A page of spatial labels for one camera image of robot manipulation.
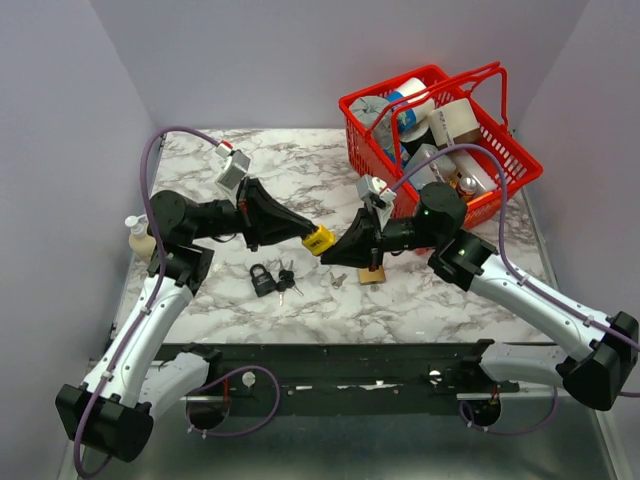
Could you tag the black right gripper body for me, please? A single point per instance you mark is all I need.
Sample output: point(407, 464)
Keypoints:
point(381, 241)

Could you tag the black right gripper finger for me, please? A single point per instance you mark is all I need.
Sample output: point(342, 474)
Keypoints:
point(361, 231)
point(355, 254)

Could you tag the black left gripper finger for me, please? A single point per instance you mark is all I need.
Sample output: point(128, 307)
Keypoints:
point(277, 212)
point(277, 233)

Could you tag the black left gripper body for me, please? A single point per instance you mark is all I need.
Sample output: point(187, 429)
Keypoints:
point(253, 222)

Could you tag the brass padlock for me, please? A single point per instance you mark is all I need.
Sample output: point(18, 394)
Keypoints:
point(371, 277)

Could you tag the yellow black padlock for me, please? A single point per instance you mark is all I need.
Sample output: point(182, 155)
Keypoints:
point(319, 241)

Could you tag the small silver key pair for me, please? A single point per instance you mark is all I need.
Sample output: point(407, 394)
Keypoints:
point(336, 281)

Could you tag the black key bunch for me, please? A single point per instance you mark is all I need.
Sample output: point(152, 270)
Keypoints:
point(286, 281)

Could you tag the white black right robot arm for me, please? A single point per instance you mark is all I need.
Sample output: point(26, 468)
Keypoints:
point(593, 353)

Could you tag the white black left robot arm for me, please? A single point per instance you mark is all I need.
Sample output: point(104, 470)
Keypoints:
point(115, 407)

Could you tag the clear plastic box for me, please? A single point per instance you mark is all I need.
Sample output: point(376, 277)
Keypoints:
point(439, 170)

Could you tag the red plastic shopping basket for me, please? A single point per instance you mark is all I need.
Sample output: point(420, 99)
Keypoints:
point(497, 158)

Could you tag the grey wrapped roll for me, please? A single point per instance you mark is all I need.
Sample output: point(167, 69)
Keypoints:
point(366, 110)

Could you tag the cream soap pump bottle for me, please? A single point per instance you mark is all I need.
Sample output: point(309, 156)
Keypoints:
point(140, 241)

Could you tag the cream brown foam block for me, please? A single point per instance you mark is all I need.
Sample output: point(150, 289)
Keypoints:
point(454, 123)

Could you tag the blue white paper cup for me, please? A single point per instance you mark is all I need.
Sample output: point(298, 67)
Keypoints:
point(412, 91)

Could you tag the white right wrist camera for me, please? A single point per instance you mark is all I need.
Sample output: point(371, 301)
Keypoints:
point(375, 192)

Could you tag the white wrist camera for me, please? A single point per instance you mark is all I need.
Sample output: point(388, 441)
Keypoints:
point(234, 171)
point(375, 192)

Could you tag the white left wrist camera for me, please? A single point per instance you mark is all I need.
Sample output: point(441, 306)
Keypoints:
point(234, 171)

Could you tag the black and aluminium base rail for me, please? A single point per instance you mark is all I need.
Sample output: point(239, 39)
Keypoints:
point(354, 379)

